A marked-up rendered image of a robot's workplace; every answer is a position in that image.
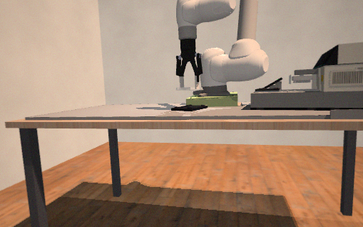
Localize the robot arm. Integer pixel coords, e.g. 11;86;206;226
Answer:
176;0;269;97

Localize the black rectangular frame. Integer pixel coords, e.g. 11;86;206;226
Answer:
171;105;208;111

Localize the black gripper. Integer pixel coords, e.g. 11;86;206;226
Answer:
176;39;203;89

